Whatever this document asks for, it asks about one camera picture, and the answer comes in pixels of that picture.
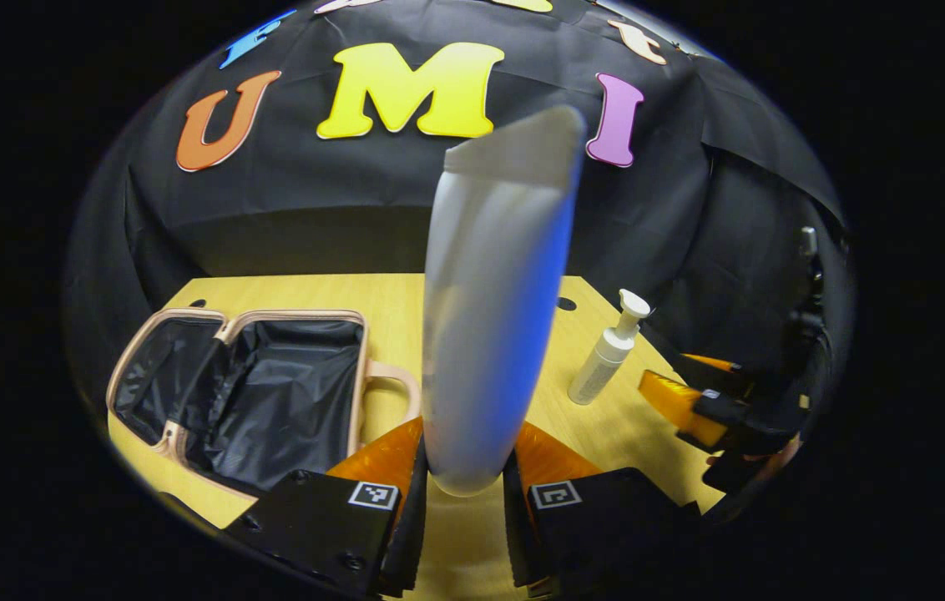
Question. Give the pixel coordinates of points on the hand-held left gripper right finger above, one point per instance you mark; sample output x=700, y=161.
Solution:
x=606, y=526

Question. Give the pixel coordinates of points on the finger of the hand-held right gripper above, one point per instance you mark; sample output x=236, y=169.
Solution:
x=719, y=371
x=681, y=405

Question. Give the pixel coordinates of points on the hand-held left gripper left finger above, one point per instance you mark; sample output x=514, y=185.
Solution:
x=314, y=526

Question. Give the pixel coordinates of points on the white pump bottle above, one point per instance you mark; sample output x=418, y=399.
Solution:
x=602, y=363

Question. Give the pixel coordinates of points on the pink suitcase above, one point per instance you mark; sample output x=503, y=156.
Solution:
x=272, y=392

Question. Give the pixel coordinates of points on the white skin care tube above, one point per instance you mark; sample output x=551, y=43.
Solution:
x=489, y=317

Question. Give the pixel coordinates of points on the black backdrop cloth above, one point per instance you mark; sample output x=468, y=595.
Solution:
x=314, y=200

